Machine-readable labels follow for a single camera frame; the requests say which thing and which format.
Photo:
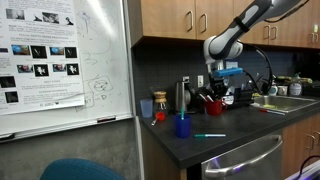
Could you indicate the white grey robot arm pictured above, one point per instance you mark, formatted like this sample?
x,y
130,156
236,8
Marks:
x,y
226,45

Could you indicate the red mug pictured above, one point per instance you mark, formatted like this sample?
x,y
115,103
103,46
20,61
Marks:
x,y
215,108

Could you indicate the stainless steel dishwasher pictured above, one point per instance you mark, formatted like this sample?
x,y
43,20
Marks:
x,y
257,160

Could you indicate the translucent blue plastic cup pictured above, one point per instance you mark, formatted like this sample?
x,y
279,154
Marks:
x,y
146,107

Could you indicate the teal marker in blue cup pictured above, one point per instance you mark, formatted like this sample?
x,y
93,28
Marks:
x,y
182,113

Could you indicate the wooden lower cabinet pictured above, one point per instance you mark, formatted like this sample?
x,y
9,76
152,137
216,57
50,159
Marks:
x,y
301,140

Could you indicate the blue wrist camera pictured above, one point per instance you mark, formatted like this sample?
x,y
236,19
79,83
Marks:
x,y
228,72

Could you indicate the whiteboard eraser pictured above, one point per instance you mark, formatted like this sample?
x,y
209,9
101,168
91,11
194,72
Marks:
x,y
105,119

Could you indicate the soap dispenser bottle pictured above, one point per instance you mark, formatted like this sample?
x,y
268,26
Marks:
x,y
295,88

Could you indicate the black dish rack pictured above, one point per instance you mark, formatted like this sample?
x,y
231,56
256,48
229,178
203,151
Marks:
x,y
234,97

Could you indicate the research poster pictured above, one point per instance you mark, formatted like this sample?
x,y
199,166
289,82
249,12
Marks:
x,y
39,61

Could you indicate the wall power outlet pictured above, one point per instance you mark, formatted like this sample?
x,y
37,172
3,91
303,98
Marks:
x,y
200,80

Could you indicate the whiteboard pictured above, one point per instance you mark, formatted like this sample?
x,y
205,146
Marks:
x,y
104,61

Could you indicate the glass pour-over coffee maker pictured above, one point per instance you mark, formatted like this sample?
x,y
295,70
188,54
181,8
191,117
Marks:
x,y
160,102

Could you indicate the stainless steel kettle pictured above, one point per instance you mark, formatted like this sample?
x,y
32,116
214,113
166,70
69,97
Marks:
x,y
185,97

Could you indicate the red measuring scoop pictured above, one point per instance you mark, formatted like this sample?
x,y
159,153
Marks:
x,y
160,116

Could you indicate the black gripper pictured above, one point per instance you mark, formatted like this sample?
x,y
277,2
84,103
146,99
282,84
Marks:
x,y
217,84

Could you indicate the teal marker on counter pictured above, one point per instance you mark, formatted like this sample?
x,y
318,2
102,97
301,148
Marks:
x,y
209,135

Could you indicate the red marker near sink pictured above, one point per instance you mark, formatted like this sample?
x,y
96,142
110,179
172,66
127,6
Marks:
x,y
272,112

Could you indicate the wooden upper cabinets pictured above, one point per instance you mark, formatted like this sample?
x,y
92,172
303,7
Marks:
x,y
201,19

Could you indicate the stainless steel sink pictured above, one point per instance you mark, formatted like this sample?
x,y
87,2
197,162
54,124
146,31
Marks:
x,y
283,104

